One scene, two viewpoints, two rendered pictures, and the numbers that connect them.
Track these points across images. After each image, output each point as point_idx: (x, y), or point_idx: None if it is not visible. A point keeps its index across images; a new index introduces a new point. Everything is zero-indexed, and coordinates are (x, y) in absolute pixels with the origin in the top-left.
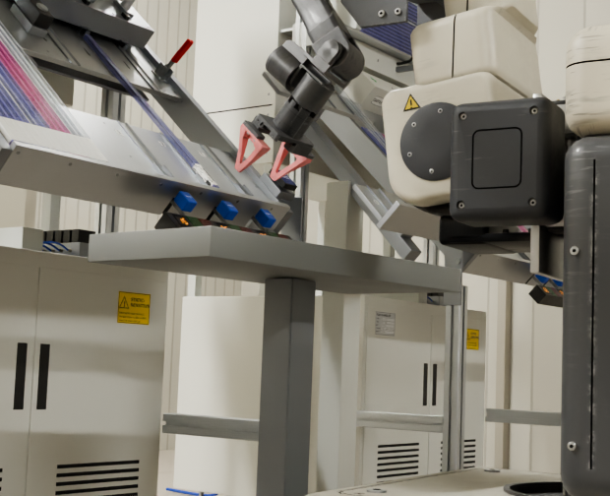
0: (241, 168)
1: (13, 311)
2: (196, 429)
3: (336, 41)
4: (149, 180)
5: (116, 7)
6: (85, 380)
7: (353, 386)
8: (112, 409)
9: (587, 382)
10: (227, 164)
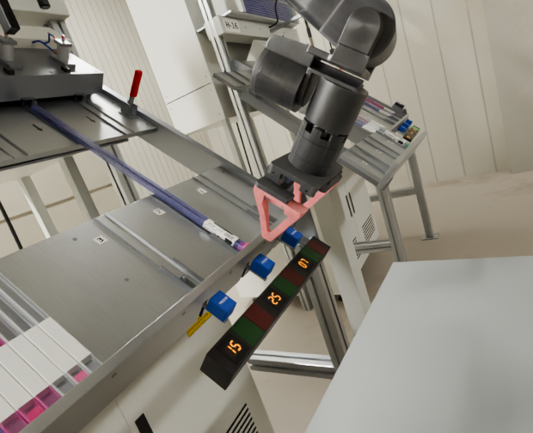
0: (272, 238)
1: (91, 429)
2: (277, 369)
3: (372, 8)
4: (165, 328)
5: (54, 63)
6: (186, 402)
7: (360, 277)
8: (215, 396)
9: None
10: (227, 185)
